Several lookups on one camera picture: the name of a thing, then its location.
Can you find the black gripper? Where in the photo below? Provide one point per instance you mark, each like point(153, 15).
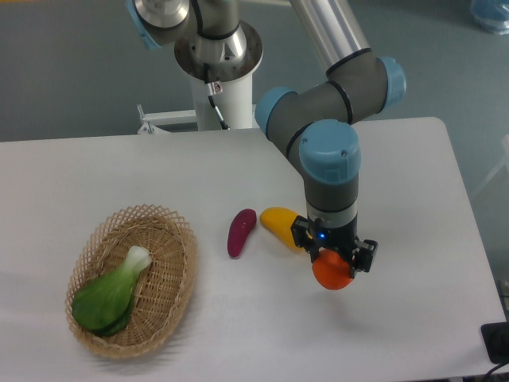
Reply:
point(312, 236)

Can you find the orange toy fruit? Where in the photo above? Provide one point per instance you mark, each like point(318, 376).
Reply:
point(331, 271)

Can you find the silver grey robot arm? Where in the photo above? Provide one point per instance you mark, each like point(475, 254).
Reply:
point(314, 130)

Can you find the yellow toy mango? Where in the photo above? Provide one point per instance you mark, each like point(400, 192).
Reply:
point(278, 221)

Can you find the purple toy eggplant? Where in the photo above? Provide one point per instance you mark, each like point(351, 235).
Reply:
point(241, 227)

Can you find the woven bamboo basket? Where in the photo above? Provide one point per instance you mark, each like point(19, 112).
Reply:
point(163, 289)

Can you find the black device at edge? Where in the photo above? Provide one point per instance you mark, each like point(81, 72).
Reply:
point(495, 336)

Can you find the green toy bok choy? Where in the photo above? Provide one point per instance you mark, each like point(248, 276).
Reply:
point(103, 306)

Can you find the blue object in corner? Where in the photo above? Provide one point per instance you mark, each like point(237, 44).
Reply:
point(491, 15)

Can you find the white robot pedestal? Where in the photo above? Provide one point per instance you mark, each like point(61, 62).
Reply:
point(220, 73)

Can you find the white metal base bracket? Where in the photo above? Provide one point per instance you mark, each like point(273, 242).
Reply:
point(166, 122)

